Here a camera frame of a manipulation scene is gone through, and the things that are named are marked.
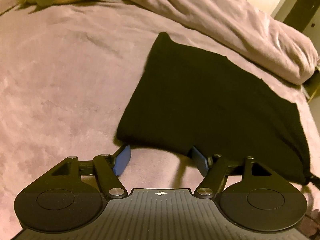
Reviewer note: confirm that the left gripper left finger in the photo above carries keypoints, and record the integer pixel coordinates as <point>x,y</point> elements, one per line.
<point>108,168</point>

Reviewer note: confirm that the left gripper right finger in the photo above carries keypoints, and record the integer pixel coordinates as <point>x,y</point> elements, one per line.
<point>214,171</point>

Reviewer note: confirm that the black garment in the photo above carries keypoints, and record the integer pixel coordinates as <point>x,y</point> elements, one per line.
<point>189,97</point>

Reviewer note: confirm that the purple bed sheet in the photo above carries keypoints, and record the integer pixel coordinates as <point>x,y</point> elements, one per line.
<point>67,74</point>

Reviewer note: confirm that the purple rumpled duvet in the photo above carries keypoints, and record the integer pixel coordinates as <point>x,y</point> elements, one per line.
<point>247,30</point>

